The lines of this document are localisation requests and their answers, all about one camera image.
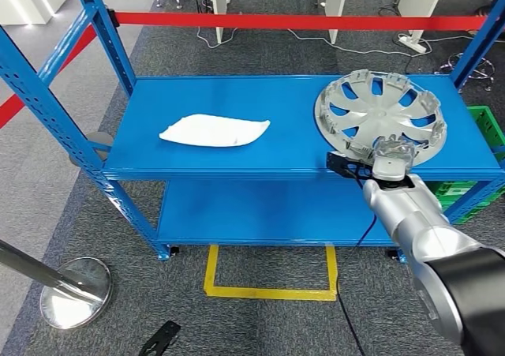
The silver wheel hubcap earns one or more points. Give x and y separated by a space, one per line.
380 113

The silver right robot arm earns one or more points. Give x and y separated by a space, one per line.
426 228

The blue metal shelf rack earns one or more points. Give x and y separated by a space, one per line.
276 129

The white plastic trim part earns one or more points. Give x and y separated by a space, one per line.
215 130

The white table leg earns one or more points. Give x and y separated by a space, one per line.
422 3
337 8
219 8

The white power strip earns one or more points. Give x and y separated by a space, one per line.
412 43

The green plastic crate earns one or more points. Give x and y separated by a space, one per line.
487 126

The black stool chrome base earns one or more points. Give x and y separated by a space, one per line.
483 74

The black right camera bracket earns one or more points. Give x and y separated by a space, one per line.
347 166

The black camera bracket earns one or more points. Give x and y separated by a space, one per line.
347 166
159 339

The black left camera bracket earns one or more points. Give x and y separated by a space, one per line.
159 339

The chrome stanchion post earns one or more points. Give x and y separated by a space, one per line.
75 296

